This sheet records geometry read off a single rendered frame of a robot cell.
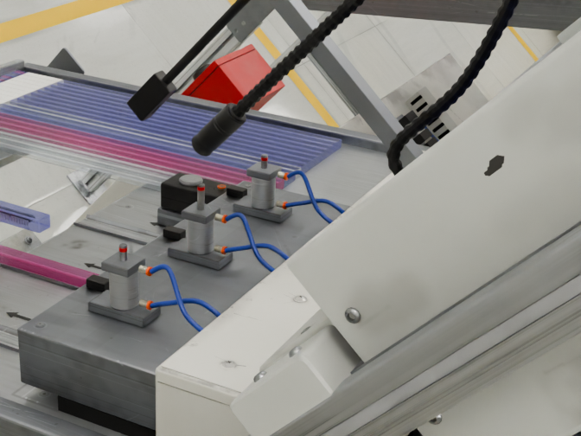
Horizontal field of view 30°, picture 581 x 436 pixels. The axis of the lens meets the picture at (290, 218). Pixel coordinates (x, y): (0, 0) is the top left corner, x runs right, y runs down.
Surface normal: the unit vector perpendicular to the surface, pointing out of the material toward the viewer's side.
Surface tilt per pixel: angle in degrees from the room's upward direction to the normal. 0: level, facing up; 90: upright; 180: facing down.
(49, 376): 90
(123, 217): 43
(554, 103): 90
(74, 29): 0
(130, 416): 90
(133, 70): 0
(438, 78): 0
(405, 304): 90
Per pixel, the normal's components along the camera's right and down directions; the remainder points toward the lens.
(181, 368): 0.04, -0.91
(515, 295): -0.46, 0.35
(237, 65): 0.63, -0.52
